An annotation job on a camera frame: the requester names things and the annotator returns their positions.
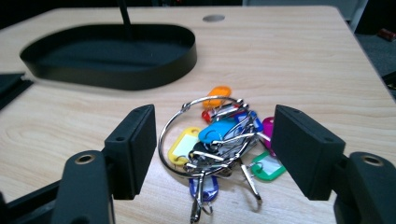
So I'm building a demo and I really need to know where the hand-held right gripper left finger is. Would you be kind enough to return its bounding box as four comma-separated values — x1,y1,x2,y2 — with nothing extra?
104,104,157,201

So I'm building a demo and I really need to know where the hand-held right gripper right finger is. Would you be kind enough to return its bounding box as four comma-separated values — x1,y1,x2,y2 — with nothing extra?
270,105,347,201

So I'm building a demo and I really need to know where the black key holder stand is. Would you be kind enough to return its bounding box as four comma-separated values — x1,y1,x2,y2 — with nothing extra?
19,0,198,91

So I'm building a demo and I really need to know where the key ring with coloured tags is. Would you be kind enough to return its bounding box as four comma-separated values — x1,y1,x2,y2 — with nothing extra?
158,86,287,224

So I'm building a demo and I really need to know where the small red object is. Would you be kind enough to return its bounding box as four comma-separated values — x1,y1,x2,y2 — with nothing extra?
377,27,396,42

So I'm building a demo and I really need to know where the grey round table grommet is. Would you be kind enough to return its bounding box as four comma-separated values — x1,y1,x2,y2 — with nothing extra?
202,14,226,23

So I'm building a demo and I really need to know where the white frame desk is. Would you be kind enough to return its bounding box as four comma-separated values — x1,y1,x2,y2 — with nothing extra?
242,0,370,32

